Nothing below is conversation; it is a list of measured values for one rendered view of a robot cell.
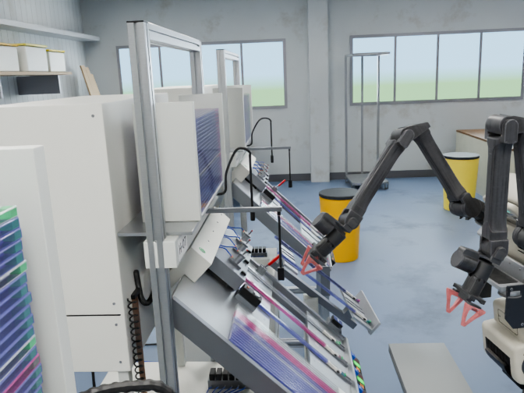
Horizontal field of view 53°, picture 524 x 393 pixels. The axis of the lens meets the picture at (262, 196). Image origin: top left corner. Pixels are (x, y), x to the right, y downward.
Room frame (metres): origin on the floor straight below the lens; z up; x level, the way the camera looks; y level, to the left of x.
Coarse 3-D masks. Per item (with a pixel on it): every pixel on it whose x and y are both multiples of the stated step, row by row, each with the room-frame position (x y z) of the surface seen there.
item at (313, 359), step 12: (312, 324) 1.84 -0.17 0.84; (324, 336) 1.83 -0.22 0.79; (336, 336) 1.92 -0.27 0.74; (324, 348) 1.73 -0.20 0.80; (336, 348) 1.82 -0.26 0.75; (312, 360) 1.57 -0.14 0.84; (336, 360) 1.71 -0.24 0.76; (324, 372) 1.56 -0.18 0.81; (336, 372) 1.62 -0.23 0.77; (336, 384) 1.54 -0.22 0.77; (348, 384) 1.61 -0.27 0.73
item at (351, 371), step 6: (342, 342) 1.91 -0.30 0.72; (348, 342) 1.89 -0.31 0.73; (348, 348) 1.84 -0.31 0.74; (348, 354) 1.80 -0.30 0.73; (348, 360) 1.76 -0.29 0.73; (348, 366) 1.72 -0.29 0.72; (348, 372) 1.69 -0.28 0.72; (354, 372) 1.68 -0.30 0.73; (354, 378) 1.63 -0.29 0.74; (354, 384) 1.60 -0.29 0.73; (354, 390) 1.57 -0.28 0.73
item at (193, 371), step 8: (136, 368) 1.95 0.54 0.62; (152, 368) 1.95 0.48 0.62; (184, 368) 1.93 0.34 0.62; (192, 368) 1.93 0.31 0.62; (200, 368) 1.93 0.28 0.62; (208, 368) 1.93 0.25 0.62; (216, 368) 1.92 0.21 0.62; (112, 376) 1.90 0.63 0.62; (136, 376) 1.89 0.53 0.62; (152, 376) 1.89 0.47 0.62; (184, 376) 1.88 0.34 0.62; (192, 376) 1.88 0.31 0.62; (200, 376) 1.87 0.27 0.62; (208, 376) 1.87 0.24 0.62; (184, 384) 1.82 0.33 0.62; (192, 384) 1.82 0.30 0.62; (200, 384) 1.81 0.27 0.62; (136, 392) 1.78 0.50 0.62; (152, 392) 1.77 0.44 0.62; (184, 392) 1.77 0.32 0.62; (192, 392) 1.76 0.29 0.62; (200, 392) 1.76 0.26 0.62; (208, 392) 1.76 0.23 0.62; (216, 392) 1.76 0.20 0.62; (232, 392) 1.75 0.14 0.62; (240, 392) 1.75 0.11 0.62; (248, 392) 1.75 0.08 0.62
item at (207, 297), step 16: (176, 288) 1.38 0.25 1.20; (192, 288) 1.43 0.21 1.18; (208, 288) 1.51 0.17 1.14; (224, 288) 1.58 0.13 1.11; (192, 304) 1.35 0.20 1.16; (208, 304) 1.41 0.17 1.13; (224, 304) 1.48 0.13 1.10; (240, 304) 1.56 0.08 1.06; (208, 320) 1.33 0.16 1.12; (224, 320) 1.39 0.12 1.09; (224, 336) 1.32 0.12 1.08
